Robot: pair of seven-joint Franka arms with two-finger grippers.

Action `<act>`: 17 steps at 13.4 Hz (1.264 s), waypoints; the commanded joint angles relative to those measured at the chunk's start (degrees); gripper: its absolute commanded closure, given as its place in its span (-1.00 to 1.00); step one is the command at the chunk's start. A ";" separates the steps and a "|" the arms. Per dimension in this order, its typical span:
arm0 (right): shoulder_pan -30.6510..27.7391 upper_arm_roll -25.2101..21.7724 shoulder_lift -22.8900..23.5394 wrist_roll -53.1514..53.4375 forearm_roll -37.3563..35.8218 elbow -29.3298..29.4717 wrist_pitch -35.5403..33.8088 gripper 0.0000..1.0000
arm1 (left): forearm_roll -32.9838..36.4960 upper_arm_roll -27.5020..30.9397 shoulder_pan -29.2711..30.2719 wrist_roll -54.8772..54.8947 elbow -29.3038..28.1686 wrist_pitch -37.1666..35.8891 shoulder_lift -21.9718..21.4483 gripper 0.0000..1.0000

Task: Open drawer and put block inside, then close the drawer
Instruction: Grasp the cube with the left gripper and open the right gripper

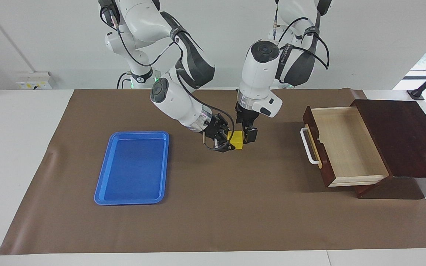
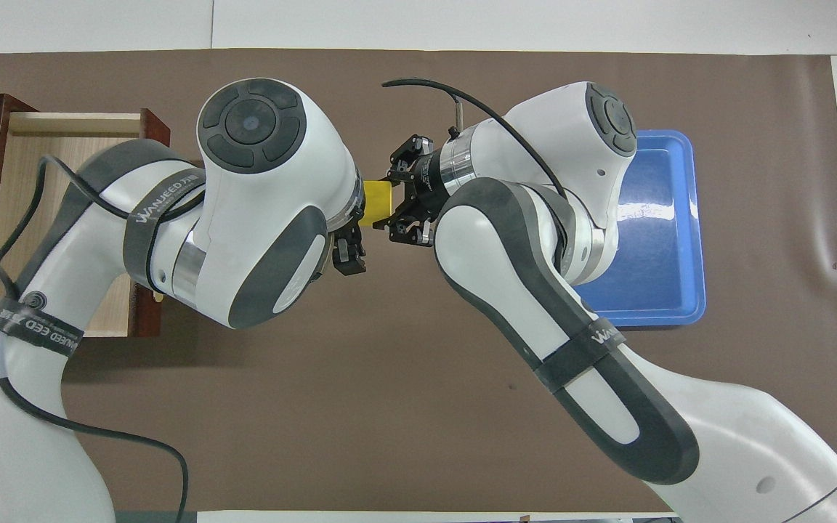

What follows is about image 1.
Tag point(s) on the brown table mat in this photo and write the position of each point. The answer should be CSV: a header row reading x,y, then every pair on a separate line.
x,y
235,192

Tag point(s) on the blue plastic tray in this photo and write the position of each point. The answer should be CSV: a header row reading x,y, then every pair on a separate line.
x,y
135,170

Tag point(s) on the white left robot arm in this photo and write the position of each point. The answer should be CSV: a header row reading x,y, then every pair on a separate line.
x,y
259,74

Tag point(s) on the dark wooden cabinet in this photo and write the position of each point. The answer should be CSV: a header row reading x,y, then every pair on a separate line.
x,y
409,140

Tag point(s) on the white wall socket box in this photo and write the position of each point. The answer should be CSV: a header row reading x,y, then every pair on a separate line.
x,y
31,83

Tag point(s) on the yellow cube block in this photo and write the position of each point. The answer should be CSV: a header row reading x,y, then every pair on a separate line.
x,y
237,140

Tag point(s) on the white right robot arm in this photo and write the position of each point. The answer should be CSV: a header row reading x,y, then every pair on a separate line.
x,y
176,103

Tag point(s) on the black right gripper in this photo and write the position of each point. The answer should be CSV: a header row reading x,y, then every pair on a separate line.
x,y
216,127

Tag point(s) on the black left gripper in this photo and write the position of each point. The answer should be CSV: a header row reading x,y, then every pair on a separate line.
x,y
246,118

